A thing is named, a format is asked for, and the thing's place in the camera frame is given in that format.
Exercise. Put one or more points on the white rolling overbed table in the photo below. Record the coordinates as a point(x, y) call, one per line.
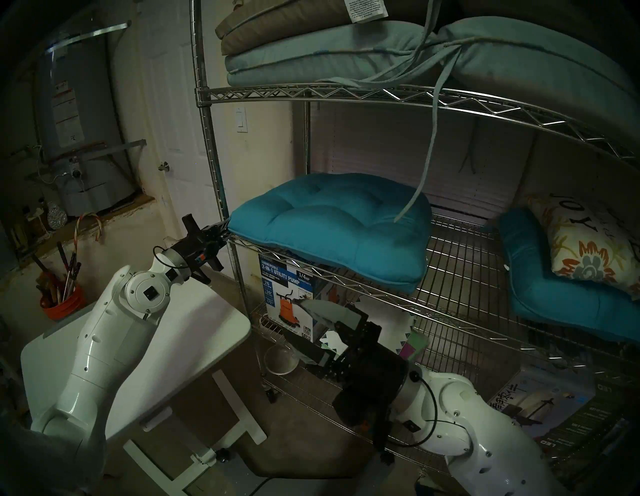
point(200, 330)

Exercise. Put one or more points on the teal tufted seat cushion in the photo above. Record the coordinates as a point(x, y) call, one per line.
point(535, 285)
point(325, 220)

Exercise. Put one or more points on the clear glass bowl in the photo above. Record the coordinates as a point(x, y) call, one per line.
point(281, 360)

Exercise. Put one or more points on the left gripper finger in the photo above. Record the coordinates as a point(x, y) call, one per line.
point(222, 236)
point(221, 227)

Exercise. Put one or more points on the white zigzag edged paper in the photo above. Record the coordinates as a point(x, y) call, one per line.
point(395, 325)

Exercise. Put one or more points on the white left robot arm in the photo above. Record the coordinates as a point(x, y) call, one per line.
point(110, 340)

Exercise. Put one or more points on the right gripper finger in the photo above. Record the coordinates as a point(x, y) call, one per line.
point(335, 312)
point(310, 351)

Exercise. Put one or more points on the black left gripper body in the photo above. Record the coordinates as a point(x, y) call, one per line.
point(200, 247)

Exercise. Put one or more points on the pink paper sheet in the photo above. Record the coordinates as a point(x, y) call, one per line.
point(407, 348)

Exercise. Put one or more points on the floor lamp cardboard box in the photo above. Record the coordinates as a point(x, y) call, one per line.
point(545, 405)

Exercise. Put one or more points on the floral print throw pillow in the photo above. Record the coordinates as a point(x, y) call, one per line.
point(590, 240)

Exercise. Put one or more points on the white window blinds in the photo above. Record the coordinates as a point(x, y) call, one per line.
point(375, 145)

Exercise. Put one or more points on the crumpled foil lump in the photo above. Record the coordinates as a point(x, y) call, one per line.
point(56, 216)

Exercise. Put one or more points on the white panel door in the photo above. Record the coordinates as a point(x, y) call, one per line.
point(175, 125)

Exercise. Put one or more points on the grey water heater tank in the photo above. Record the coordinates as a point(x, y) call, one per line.
point(80, 100)

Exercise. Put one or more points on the orange plastic bucket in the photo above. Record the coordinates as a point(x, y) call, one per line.
point(65, 307)

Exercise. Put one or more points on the light blue chair cushion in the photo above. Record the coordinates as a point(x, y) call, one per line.
point(325, 55)
point(525, 60)

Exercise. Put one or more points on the white light switch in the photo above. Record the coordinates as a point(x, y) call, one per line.
point(241, 120)

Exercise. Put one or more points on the taupe chair cushion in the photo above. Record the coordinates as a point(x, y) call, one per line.
point(280, 25)

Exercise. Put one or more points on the utility pump cardboard box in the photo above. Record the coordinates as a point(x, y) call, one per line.
point(280, 290)

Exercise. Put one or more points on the green paper sheet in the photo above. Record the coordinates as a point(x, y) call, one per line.
point(420, 345)

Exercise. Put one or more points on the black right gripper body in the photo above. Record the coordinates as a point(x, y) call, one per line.
point(370, 380)

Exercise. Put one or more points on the striped candy cane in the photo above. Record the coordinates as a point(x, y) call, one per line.
point(76, 225)

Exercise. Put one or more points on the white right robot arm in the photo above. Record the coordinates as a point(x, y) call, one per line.
point(475, 430)

